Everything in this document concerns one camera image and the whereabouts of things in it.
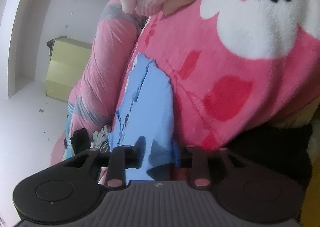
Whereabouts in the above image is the pink and grey floral duvet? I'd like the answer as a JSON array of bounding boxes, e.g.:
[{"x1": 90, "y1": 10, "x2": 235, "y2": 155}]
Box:
[{"x1": 69, "y1": 0, "x2": 148, "y2": 140}]

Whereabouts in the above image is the light grey garment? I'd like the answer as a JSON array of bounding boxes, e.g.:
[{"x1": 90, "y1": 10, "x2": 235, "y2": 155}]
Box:
[{"x1": 92, "y1": 124, "x2": 113, "y2": 154}]

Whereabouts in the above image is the black garment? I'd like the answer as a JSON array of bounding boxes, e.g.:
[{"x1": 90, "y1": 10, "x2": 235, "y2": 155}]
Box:
[{"x1": 70, "y1": 129, "x2": 92, "y2": 155}]

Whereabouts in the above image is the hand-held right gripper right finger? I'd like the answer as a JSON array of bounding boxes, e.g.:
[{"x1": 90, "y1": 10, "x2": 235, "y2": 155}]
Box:
[{"x1": 173, "y1": 141, "x2": 253, "y2": 189}]

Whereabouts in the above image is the blue t-shirt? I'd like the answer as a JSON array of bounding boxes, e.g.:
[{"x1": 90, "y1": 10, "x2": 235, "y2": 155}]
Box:
[{"x1": 107, "y1": 53, "x2": 180, "y2": 181}]

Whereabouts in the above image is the pale yellow wardrobe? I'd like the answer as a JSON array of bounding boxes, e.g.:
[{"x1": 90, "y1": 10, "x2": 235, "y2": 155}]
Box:
[{"x1": 45, "y1": 37, "x2": 93, "y2": 102}]

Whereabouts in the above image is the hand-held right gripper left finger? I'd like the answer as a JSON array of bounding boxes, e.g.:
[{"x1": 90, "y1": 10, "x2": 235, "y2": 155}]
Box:
[{"x1": 64, "y1": 136, "x2": 147, "y2": 189}]

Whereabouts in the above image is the pink floral fleece blanket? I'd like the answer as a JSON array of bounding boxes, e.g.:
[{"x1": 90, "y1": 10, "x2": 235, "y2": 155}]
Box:
[{"x1": 111, "y1": 0, "x2": 320, "y2": 150}]

